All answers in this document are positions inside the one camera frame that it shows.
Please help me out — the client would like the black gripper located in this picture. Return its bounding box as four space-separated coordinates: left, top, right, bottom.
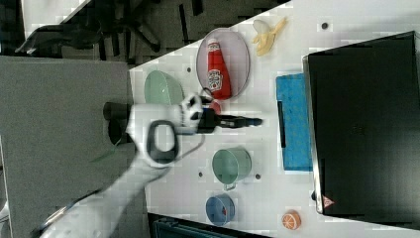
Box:
197 108 263 134

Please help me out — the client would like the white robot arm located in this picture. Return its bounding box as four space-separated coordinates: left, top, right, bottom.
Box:
31 93 263 238

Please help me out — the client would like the red toy strawberry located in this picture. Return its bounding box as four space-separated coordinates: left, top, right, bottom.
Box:
209 100 222 115

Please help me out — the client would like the red ketchup bottle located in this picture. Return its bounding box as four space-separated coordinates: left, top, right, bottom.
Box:
207 39 232 100

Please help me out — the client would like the green metal cup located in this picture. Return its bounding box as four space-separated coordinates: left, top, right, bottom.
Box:
212 147 252 191

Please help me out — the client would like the purple round plate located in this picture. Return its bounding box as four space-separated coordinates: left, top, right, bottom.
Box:
196 28 251 97

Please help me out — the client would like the green perforated colander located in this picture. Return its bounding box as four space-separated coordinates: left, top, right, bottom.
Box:
144 70 184 105

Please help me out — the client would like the peeled yellow banana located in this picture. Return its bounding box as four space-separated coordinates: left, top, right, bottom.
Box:
253 18 287 57

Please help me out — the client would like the blue bowl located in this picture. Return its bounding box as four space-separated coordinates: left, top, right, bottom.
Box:
205 193 236 226

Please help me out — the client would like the orange slice toy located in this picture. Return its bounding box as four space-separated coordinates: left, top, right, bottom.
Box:
281 210 301 230

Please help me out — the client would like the black office chair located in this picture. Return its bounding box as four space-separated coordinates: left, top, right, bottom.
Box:
14 0 206 60

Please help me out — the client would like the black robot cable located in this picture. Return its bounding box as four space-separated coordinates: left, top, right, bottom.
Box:
33 86 216 232

